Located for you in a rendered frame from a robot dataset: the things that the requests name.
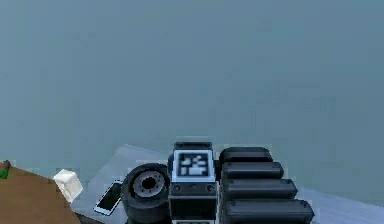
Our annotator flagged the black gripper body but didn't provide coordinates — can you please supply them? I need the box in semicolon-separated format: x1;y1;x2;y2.
121;163;172;224

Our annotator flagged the white-edged black phone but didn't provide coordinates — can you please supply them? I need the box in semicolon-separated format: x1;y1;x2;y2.
93;180;124;216

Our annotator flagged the white cube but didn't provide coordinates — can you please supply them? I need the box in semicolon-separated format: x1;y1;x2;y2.
53;168;84;204

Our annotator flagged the brown wooden table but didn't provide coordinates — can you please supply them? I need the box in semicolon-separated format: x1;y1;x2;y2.
0;161;82;224

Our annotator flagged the green house plant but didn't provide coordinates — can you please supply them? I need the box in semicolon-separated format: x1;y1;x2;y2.
0;159;12;180

